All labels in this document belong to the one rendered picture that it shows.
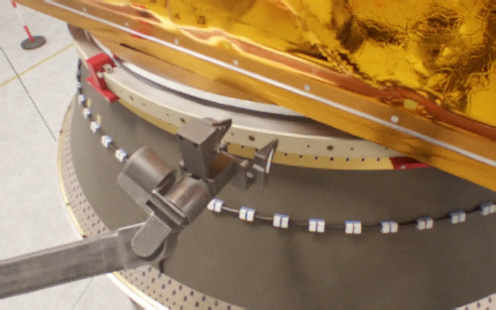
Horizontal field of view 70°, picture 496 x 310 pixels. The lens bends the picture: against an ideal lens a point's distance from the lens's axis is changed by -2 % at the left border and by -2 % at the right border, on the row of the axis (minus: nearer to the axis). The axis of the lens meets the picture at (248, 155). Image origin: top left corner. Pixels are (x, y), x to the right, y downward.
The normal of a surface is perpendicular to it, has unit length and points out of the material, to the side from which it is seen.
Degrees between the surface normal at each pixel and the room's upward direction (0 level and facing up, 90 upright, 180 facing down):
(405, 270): 62
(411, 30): 90
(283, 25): 70
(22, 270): 31
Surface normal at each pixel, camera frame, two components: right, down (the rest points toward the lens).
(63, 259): -0.06, -0.21
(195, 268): -0.39, 0.28
